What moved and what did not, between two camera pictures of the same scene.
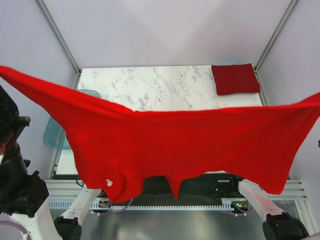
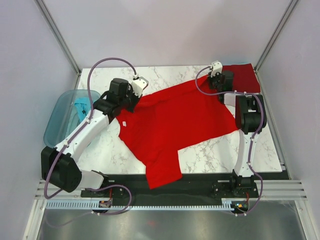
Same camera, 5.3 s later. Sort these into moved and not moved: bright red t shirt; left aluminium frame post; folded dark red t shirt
Moved: bright red t shirt
Not moved: left aluminium frame post; folded dark red t shirt
